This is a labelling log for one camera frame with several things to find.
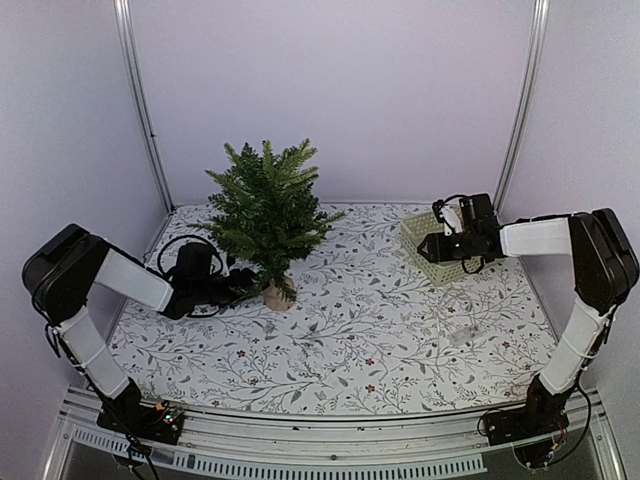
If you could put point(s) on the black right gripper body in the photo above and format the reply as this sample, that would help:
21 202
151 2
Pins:
465 250

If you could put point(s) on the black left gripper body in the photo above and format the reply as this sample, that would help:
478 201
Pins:
207 294

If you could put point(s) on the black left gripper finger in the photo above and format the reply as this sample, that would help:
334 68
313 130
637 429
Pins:
241 277
238 295

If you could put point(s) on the pale green perforated basket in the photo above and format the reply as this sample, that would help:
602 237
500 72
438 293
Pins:
413 229

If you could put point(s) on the small green christmas tree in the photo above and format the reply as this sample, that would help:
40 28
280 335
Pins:
265 213

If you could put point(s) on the clear wire fairy lights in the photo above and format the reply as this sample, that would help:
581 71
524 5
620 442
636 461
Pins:
447 310

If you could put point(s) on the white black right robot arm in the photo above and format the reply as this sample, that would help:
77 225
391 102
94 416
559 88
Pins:
605 270

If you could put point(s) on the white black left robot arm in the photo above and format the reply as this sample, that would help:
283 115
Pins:
61 274

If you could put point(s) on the clear battery box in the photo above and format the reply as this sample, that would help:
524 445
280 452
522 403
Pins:
466 334

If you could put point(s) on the floral white table mat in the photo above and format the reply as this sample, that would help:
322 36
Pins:
352 344

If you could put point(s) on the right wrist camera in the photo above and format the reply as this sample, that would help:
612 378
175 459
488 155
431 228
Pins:
446 214

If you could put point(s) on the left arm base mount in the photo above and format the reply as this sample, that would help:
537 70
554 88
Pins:
161 423

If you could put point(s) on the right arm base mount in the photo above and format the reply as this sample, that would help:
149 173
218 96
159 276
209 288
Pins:
544 440

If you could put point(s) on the aluminium front rail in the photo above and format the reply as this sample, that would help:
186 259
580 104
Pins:
217 444

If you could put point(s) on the right aluminium frame post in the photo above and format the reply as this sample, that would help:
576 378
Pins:
531 68

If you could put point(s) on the aluminium frame post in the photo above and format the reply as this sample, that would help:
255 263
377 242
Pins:
531 68
125 27

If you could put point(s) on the left aluminium frame post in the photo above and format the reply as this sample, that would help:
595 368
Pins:
125 27

